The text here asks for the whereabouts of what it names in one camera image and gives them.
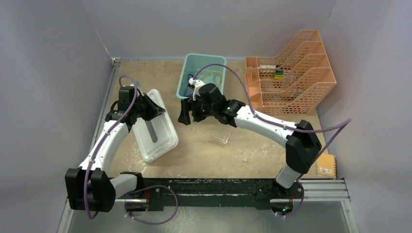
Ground orange plastic file organizer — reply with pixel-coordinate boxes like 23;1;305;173
245;30;337;116

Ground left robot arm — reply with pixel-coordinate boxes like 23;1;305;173
65;86;166;213

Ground blue safety glasses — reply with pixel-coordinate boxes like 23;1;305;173
184;73;194;98

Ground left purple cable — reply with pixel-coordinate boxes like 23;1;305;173
83;75;178;226

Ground clear acrylic tube rack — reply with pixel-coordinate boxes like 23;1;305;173
211;126;233;145

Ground yellow spiral notebook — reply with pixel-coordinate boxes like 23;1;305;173
316;153;337;179

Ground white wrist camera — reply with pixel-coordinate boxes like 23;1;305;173
188;78;205;99
120;85;136;92

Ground purple cable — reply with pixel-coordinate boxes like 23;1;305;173
192;63;352;219
83;75;178;226

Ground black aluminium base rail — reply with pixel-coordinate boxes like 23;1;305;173
66;177;351;212

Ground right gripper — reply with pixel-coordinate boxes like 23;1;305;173
179;95;218;125

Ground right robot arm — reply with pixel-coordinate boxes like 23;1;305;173
178;83;322;198

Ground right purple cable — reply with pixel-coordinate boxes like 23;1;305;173
192;63;352;219

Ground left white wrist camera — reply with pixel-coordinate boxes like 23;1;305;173
120;85;136;92

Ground white plastic bin lid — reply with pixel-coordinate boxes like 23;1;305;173
132;89;179;164

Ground markers in organizer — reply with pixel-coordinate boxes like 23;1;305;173
274;69;290;80

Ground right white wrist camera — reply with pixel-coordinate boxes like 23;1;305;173
188;78;205;99

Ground teal plastic bin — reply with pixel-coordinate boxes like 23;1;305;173
176;53;227;100

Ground amber rubber tubing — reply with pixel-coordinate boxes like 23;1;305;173
200;71;223;88

